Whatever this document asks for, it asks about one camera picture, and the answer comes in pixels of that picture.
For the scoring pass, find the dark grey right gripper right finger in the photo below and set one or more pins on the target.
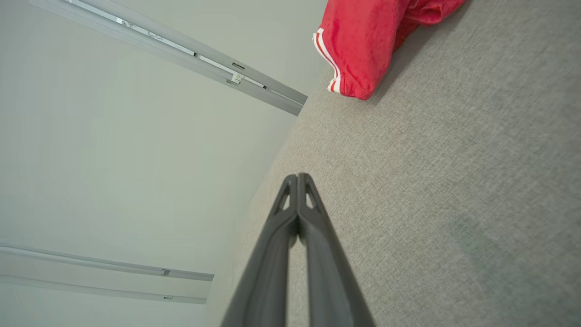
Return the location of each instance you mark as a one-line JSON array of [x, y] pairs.
[[327, 272]]

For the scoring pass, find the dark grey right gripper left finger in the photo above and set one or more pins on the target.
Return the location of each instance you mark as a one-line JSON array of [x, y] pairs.
[[268, 272]]

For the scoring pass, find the red Bulls jersey white trim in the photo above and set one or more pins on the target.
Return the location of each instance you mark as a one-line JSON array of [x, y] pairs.
[[363, 45]]

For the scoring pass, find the grey fabric sofa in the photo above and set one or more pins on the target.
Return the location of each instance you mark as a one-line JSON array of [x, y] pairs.
[[431, 204]]

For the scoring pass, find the grey metal post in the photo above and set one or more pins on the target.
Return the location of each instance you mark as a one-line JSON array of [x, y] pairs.
[[91, 274], [181, 52]]

